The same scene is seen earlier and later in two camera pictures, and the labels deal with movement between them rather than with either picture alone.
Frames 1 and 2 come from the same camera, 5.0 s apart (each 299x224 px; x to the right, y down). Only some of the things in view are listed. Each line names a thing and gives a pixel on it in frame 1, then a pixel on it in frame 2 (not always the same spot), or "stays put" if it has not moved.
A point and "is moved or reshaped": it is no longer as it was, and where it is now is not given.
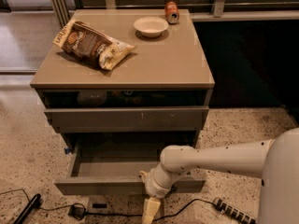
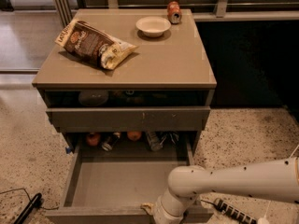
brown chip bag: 87,43 stays put
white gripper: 154,187 to 161,214
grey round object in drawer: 92,97 stays put
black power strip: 222,205 stays put
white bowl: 150,26 stays put
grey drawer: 119,167 is moved or reshaped
